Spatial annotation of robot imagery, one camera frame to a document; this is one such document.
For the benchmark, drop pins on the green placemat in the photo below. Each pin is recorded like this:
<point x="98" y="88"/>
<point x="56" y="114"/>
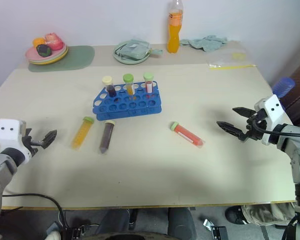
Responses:
<point x="75" y="58"/>

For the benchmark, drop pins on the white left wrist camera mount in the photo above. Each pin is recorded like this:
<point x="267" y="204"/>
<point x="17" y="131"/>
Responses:
<point x="8" y="132"/>

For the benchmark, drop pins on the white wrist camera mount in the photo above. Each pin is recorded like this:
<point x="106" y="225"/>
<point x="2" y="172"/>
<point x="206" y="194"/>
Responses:
<point x="272" y="110"/>
<point x="8" y="132"/>

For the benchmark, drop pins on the beige trouser leg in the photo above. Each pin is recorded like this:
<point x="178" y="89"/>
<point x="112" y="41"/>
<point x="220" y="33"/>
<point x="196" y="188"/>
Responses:
<point x="267" y="213"/>

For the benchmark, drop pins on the yellow plate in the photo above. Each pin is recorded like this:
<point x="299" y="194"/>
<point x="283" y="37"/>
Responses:
<point x="55" y="60"/>

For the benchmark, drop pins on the dark rounded shape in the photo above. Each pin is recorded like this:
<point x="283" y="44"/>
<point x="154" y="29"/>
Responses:
<point x="181" y="223"/>

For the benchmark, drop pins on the purple tube with cream cap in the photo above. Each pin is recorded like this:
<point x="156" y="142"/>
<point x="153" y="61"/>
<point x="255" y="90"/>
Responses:
<point x="111" y="90"/>
<point x="106" y="136"/>

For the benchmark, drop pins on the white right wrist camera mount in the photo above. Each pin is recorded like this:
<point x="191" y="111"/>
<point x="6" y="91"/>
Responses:
<point x="272" y="110"/>

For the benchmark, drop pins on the orange soda bottle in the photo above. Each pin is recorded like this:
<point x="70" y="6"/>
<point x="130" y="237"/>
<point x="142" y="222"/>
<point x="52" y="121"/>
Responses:
<point x="174" y="35"/>

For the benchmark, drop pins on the clear bag with yellow strip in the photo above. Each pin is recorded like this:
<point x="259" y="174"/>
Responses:
<point x="230" y="66"/>

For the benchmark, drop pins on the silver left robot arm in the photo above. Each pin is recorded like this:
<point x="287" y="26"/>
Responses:
<point x="1" y="170"/>

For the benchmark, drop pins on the orange toy fruit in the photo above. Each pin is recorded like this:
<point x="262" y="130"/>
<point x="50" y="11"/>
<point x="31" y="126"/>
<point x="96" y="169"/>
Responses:
<point x="38" y="41"/>

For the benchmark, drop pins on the black shoe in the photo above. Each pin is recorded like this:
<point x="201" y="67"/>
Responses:
<point x="234" y="215"/>

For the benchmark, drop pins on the pink toy fruit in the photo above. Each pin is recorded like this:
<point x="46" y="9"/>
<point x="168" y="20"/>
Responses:
<point x="54" y="41"/>

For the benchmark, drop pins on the green plate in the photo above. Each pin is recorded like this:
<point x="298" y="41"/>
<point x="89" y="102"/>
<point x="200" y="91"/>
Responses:
<point x="121" y="59"/>

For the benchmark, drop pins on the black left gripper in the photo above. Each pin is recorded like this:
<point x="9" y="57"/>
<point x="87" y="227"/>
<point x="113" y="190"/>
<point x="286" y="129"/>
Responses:
<point x="27" y="143"/>

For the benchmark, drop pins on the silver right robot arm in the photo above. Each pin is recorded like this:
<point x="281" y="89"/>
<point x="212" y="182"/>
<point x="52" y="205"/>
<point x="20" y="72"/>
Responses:
<point x="298" y="155"/>

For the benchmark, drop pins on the crumpled green cloth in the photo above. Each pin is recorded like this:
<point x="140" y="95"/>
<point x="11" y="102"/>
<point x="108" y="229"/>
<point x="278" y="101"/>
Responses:
<point x="205" y="43"/>

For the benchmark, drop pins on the red tube with green cap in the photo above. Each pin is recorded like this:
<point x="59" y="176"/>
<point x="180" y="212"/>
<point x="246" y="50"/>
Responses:
<point x="148" y="83"/>
<point x="188" y="135"/>

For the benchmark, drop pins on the metal bracket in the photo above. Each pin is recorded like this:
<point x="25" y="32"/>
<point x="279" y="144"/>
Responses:
<point x="215" y="228"/>

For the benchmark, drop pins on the orange tube with green cap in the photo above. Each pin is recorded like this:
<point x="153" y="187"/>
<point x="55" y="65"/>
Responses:
<point x="80" y="135"/>
<point x="129" y="85"/>

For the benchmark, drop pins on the pink plate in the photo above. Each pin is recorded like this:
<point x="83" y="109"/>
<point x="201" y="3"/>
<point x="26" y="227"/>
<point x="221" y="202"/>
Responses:
<point x="31" y="56"/>

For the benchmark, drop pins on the dark green toy fruit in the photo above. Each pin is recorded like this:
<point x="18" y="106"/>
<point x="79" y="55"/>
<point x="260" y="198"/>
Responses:
<point x="43" y="50"/>

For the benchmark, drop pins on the blue cap object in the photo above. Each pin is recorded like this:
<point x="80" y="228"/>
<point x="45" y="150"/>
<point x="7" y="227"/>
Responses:
<point x="283" y="86"/>

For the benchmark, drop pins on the blue test tube rack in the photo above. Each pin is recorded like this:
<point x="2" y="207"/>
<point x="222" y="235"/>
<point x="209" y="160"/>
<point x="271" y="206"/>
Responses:
<point x="130" y="106"/>

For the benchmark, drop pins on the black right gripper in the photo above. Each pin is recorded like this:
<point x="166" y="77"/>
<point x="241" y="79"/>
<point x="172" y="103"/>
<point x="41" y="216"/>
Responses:
<point x="255" y="130"/>

